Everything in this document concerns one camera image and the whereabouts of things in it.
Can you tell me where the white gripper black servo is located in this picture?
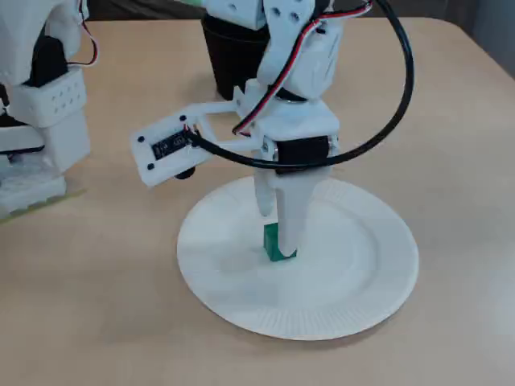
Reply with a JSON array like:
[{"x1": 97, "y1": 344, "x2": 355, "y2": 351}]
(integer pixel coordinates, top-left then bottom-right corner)
[{"x1": 253, "y1": 99, "x2": 340, "y2": 258}]

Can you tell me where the green cube block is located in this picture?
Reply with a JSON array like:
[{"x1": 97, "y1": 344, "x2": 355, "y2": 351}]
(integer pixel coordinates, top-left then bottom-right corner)
[{"x1": 262, "y1": 222, "x2": 299, "y2": 263}]

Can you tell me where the white paper plate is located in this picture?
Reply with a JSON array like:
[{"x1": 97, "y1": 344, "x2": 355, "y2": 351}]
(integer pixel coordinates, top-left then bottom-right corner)
[{"x1": 176, "y1": 173, "x2": 419, "y2": 342}]

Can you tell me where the black cup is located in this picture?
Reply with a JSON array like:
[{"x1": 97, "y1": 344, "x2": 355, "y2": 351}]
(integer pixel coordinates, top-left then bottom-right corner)
[{"x1": 200, "y1": 11, "x2": 270, "y2": 101}]

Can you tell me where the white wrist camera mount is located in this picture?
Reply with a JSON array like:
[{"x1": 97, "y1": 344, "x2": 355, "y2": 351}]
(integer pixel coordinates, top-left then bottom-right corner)
[{"x1": 129, "y1": 78, "x2": 261, "y2": 189}]

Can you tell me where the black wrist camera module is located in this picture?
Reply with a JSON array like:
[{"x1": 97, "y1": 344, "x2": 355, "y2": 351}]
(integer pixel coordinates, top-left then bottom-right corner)
[{"x1": 151, "y1": 132, "x2": 197, "y2": 181}]

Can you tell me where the red black servo wire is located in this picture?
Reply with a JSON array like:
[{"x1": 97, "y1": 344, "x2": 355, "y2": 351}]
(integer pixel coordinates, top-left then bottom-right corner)
[
  {"x1": 232, "y1": 0, "x2": 377, "y2": 136},
  {"x1": 66, "y1": 0, "x2": 101, "y2": 68}
]

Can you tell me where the thick black camera cable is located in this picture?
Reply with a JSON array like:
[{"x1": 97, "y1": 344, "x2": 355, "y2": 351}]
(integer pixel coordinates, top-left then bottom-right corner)
[{"x1": 187, "y1": 0, "x2": 415, "y2": 175}]

